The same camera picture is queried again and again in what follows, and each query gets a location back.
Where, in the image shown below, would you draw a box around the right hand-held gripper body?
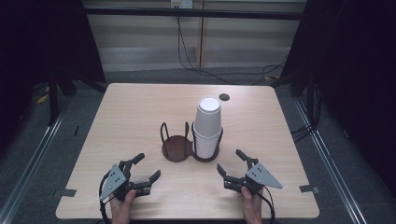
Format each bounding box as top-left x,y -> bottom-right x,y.
222,158 -> 284,196

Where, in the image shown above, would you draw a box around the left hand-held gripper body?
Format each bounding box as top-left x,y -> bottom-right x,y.
99,160 -> 152,202

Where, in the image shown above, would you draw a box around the dark wire double cup holder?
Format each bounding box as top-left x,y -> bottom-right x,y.
160,120 -> 224,163

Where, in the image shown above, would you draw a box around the stack of white paper cups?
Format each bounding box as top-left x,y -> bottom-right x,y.
191,95 -> 224,161

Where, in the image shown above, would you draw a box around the person's left hand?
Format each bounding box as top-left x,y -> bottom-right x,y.
109,189 -> 137,224

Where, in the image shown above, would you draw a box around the person's right hand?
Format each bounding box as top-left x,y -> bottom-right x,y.
240,186 -> 264,224

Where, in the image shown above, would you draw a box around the grey tape strip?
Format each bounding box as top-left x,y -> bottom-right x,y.
299,184 -> 320,194
52,188 -> 78,198

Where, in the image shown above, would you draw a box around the black metal stand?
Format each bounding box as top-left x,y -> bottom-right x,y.
46,71 -> 61,127

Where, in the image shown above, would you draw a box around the yellow floor tape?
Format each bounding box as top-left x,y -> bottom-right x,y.
36,92 -> 50,105

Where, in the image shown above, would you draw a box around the black curtain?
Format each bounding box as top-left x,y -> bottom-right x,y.
270,0 -> 396,190
0,0 -> 107,153

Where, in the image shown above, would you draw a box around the black horizontal bar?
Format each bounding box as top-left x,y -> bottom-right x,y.
83,7 -> 304,21

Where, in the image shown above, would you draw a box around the left hand-held gripper cable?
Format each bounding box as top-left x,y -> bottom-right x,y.
98,170 -> 114,224

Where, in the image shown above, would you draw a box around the hand-held gripper cable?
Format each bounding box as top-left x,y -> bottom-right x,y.
98,170 -> 114,224
256,185 -> 276,224

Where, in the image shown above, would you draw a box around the right hand-held gripper cable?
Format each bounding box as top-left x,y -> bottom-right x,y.
256,185 -> 276,224

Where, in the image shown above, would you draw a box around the black cable bundle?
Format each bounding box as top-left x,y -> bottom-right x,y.
290,83 -> 322,144

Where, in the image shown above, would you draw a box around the metal floor rail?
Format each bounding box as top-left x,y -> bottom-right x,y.
0,102 -> 71,224
293,97 -> 369,224

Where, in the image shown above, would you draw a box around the black floor cable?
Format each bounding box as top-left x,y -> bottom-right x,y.
248,60 -> 288,86

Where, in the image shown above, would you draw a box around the black wall socket cable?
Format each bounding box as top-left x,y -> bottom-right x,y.
176,8 -> 238,86

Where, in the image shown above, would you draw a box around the white wall socket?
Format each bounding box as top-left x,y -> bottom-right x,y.
170,0 -> 194,9

